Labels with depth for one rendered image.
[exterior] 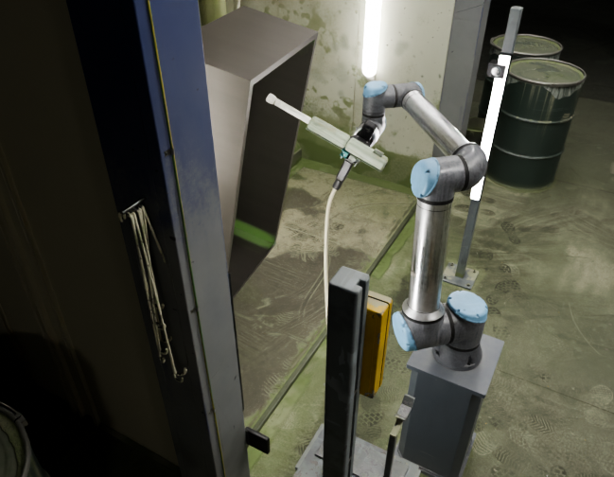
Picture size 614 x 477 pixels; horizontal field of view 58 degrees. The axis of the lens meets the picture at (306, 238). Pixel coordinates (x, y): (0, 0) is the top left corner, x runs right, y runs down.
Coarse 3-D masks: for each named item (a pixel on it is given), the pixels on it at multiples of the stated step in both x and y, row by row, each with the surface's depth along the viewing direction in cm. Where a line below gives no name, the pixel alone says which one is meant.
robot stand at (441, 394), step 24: (432, 360) 214; (432, 384) 213; (456, 384) 205; (480, 384) 205; (432, 408) 220; (456, 408) 214; (480, 408) 233; (408, 432) 236; (432, 432) 228; (456, 432) 221; (408, 456) 245; (432, 456) 237; (456, 456) 230
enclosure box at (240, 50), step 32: (224, 32) 208; (256, 32) 214; (288, 32) 220; (224, 64) 188; (256, 64) 193; (288, 64) 241; (224, 96) 190; (256, 96) 256; (288, 96) 250; (224, 128) 198; (256, 128) 266; (288, 128) 259; (224, 160) 207; (256, 160) 277; (288, 160) 269; (224, 192) 216; (256, 192) 289; (224, 224) 226; (256, 224) 302; (256, 256) 295
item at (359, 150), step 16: (272, 96) 196; (288, 112) 196; (320, 128) 193; (336, 128) 195; (336, 144) 194; (352, 144) 192; (352, 160) 195; (368, 160) 192; (384, 160) 191; (336, 176) 203
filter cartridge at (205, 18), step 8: (200, 0) 341; (208, 0) 341; (216, 0) 344; (224, 0) 352; (200, 8) 342; (208, 8) 343; (216, 8) 346; (224, 8) 354; (200, 16) 345; (208, 16) 345; (216, 16) 349
